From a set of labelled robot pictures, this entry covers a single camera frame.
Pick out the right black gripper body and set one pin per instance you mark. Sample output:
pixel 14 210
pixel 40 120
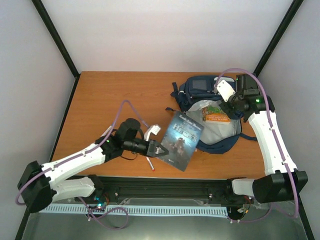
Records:
pixel 229 111

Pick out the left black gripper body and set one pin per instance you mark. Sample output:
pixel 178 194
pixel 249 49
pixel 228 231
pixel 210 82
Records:
pixel 151 144

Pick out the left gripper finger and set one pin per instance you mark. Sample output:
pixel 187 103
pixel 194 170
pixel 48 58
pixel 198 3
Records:
pixel 160 153
pixel 159 148

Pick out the red marker pen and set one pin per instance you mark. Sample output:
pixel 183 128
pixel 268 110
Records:
pixel 150 164

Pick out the dark blue fantasy book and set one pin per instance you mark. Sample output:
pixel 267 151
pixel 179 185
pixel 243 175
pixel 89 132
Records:
pixel 181 139

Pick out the orange green thick paperback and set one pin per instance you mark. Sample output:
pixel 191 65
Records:
pixel 213 114

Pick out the navy blue student backpack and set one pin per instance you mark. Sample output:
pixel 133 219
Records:
pixel 193 95

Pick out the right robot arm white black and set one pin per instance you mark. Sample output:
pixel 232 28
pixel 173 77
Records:
pixel 282 181

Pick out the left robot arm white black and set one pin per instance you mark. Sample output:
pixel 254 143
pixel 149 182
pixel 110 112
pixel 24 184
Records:
pixel 43 184

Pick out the teal capped white marker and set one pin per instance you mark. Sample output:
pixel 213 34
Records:
pixel 106 131

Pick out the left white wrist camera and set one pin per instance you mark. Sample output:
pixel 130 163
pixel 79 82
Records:
pixel 152 130

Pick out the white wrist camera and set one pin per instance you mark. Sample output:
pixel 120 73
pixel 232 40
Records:
pixel 225 90
pixel 152 130

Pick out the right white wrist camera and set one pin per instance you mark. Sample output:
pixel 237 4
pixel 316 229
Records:
pixel 225 90

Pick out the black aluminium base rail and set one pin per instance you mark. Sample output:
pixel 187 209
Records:
pixel 212 191

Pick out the light blue slotted cable duct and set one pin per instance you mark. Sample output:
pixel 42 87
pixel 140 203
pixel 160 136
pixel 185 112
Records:
pixel 145 211

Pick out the right black frame post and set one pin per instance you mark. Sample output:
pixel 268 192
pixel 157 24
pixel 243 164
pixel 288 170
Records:
pixel 277 36

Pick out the black frame post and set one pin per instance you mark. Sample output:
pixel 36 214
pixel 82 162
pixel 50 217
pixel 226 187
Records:
pixel 46 19
pixel 277 36

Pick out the left black frame post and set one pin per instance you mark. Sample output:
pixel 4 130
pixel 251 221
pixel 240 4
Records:
pixel 46 19

